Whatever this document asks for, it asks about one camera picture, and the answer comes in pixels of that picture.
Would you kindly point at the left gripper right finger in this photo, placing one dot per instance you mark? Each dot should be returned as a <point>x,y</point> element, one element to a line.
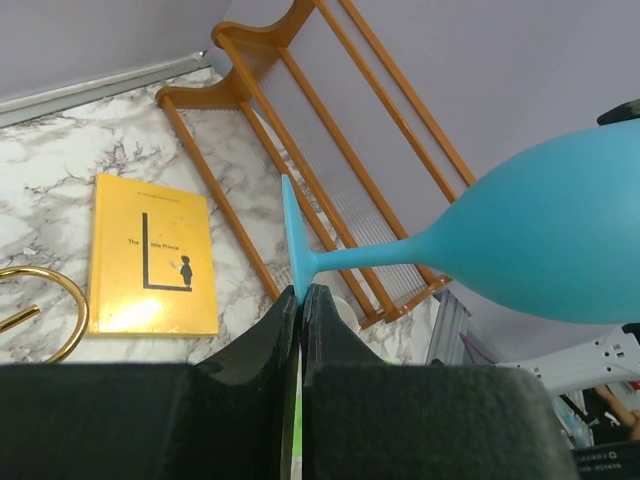
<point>366,419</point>

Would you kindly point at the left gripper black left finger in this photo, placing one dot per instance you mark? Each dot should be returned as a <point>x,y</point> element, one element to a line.
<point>229,416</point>

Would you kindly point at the blue plastic goblet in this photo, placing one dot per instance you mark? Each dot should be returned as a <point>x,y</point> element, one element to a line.
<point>552,232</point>

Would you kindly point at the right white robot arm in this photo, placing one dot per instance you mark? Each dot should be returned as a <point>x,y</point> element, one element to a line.
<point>609,359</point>

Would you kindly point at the green plastic goblet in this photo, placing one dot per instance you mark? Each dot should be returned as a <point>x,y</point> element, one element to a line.
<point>296,464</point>

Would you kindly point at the yellow booklet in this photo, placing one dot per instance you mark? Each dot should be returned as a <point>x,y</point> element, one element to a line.
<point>151,270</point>

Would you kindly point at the gold wire wine glass rack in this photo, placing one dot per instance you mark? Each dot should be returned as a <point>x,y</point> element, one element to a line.
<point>44,315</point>

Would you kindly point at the wooden string harp rack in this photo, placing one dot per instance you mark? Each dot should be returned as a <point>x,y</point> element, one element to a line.
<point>340,199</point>

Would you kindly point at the aluminium frame rail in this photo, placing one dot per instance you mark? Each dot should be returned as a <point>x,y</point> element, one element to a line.
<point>37,105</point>

